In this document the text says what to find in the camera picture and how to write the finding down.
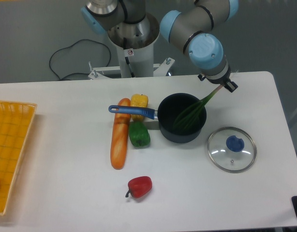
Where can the green bell pepper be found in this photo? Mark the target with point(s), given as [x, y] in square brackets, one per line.
[138, 134]

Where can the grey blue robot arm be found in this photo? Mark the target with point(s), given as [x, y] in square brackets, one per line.
[189, 32]

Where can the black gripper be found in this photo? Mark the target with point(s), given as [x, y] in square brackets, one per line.
[222, 79]

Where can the dark pot blue handle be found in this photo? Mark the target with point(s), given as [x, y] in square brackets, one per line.
[168, 110]

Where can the red bell pepper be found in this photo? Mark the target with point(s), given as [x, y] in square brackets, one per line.
[139, 186]

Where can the glass lid blue knob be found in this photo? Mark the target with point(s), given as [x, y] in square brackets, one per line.
[231, 149]

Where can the yellow woven basket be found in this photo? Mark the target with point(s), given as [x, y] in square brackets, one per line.
[16, 119]

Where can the orange baguette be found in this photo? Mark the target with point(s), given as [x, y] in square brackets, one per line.
[119, 142]

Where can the green onion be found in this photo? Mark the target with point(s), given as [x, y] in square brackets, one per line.
[186, 119]

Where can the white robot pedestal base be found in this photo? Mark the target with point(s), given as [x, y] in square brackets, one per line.
[134, 44]

